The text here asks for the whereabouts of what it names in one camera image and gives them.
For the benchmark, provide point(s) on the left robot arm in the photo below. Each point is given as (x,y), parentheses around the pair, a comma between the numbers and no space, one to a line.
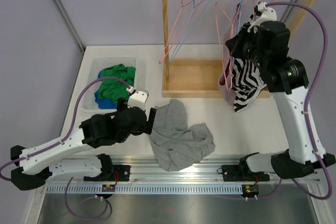
(53,160)

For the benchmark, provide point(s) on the grey tank top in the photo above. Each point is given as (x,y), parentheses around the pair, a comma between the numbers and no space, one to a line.
(175,145)

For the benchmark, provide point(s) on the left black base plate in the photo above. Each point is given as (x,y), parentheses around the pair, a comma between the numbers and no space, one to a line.
(121,173)

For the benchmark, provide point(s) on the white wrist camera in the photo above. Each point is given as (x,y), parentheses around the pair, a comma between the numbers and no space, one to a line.
(261,14)
(137,98)

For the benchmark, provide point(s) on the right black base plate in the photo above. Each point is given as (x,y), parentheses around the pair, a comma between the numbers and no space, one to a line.
(230,173)

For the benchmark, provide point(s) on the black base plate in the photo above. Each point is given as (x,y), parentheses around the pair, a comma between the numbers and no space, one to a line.
(230,173)
(121,173)

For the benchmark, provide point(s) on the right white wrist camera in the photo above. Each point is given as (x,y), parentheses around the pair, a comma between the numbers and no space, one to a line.
(261,14)

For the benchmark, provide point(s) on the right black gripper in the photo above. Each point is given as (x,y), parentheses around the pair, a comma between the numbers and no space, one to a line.
(238,42)

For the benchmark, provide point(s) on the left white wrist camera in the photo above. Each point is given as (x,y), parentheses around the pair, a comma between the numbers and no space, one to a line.
(137,98)

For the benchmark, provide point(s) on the clear plastic basket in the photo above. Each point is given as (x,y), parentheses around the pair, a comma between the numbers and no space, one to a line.
(98,64)

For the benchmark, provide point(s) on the wooden clothes rack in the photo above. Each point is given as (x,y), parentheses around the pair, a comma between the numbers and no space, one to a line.
(191,77)

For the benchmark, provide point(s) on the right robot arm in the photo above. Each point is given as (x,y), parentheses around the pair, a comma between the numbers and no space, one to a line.
(266,46)

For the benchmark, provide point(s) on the blue tank top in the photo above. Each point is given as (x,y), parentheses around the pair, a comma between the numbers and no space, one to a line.
(105,103)

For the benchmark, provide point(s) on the black white striped tank top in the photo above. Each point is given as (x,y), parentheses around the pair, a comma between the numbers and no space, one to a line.
(247,84)

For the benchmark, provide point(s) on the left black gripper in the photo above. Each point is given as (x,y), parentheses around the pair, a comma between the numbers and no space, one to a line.
(147,128)

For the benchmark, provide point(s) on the green tank top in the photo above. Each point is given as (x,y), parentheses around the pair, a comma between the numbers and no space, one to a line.
(114,89)

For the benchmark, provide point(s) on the white slotted cable duct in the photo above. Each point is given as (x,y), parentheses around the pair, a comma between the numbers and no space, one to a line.
(147,189)

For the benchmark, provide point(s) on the pink tank top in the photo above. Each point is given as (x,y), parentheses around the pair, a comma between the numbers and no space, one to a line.
(225,80)

